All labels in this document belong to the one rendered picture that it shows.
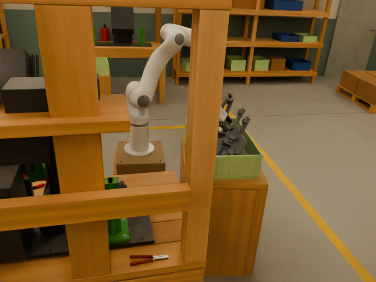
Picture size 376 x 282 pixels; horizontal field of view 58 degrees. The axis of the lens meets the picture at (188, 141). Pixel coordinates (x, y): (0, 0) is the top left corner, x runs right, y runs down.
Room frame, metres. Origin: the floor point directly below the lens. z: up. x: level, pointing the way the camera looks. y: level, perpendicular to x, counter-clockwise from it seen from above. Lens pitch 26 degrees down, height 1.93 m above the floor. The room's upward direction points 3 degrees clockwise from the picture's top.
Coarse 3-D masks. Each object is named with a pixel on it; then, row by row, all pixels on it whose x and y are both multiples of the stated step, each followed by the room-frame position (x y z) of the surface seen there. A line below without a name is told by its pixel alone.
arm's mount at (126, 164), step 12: (120, 144) 1.93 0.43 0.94; (156, 144) 1.96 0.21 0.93; (120, 156) 1.79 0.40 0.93; (132, 156) 1.79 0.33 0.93; (144, 156) 1.80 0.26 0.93; (156, 156) 1.81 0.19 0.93; (120, 168) 1.70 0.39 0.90; (132, 168) 1.71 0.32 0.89; (144, 168) 1.72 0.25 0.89; (156, 168) 1.73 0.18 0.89
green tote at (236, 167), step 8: (232, 120) 2.43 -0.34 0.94; (240, 128) 2.31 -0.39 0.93; (184, 136) 2.36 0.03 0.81; (248, 136) 2.11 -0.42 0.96; (248, 144) 2.09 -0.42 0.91; (248, 152) 2.07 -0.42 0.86; (256, 152) 1.93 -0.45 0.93; (216, 160) 1.80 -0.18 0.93; (224, 160) 1.81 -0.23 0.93; (232, 160) 1.81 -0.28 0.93; (240, 160) 1.82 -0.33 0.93; (248, 160) 1.83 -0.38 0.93; (256, 160) 1.84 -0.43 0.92; (216, 168) 1.80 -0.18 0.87; (224, 168) 1.81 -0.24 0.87; (232, 168) 1.81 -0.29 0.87; (240, 168) 1.82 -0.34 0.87; (248, 168) 1.83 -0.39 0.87; (256, 168) 1.84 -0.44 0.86; (216, 176) 1.79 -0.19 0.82; (224, 176) 1.80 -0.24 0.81; (232, 176) 1.81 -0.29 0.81; (240, 176) 1.82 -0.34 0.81; (248, 176) 1.83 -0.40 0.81; (256, 176) 1.83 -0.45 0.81
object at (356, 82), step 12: (348, 72) 6.34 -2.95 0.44; (360, 72) 6.39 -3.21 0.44; (372, 72) 6.45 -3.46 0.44; (348, 84) 6.23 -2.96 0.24; (360, 84) 5.85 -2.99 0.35; (372, 84) 5.57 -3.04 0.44; (348, 96) 6.19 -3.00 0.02; (360, 96) 5.77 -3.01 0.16; (372, 96) 5.49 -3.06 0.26; (372, 108) 5.39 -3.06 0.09
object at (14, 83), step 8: (8, 80) 1.01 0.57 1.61; (16, 80) 1.01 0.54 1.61; (24, 80) 1.02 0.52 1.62; (32, 80) 1.02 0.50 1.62; (40, 80) 1.03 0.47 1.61; (8, 88) 0.93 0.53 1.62; (16, 88) 0.93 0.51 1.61; (24, 88) 0.94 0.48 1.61; (32, 88) 0.94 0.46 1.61; (40, 88) 0.95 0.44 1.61; (8, 96) 0.92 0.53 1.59; (16, 96) 0.93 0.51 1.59; (24, 96) 0.93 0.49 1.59; (32, 96) 0.94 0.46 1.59; (40, 96) 0.94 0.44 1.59; (8, 104) 0.92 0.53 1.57; (16, 104) 0.93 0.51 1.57; (24, 104) 0.93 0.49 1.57; (32, 104) 0.94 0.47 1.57; (40, 104) 0.94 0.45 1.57; (8, 112) 0.92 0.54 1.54; (16, 112) 0.93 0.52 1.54; (24, 112) 0.93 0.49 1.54
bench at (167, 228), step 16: (160, 224) 1.24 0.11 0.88; (176, 224) 1.25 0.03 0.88; (160, 240) 1.14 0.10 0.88; (176, 240) 1.14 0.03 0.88; (64, 256) 1.02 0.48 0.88; (112, 256) 1.03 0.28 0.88; (128, 256) 1.03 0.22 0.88; (176, 256) 1.05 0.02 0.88; (0, 272) 0.92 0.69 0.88; (16, 272) 0.92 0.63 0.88; (32, 272) 0.93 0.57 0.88; (48, 272) 0.93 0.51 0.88; (64, 272) 0.93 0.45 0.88; (112, 272) 0.95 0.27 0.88; (128, 272) 0.95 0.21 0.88; (144, 272) 0.97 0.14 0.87; (160, 272) 0.98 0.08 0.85; (176, 272) 1.00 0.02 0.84; (192, 272) 1.02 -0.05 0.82
